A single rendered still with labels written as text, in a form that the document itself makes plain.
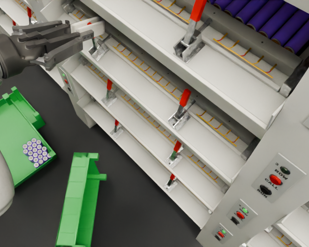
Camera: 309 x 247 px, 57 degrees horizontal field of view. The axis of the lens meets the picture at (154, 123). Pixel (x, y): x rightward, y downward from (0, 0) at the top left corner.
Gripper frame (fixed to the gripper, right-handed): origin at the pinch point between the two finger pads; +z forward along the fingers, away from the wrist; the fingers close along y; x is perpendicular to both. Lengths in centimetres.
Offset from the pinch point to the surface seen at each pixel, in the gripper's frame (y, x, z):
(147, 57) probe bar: 11.9, -2.5, 7.1
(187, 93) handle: 27.0, 0.9, 2.4
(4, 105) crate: -43, -55, -10
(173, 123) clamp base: 26.4, -7.6, 2.0
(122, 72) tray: 8.6, -7.4, 3.3
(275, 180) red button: 47.3, 3.1, -2.4
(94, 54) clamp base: 1.0, -6.3, 1.1
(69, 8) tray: -15.9, -4.4, 5.6
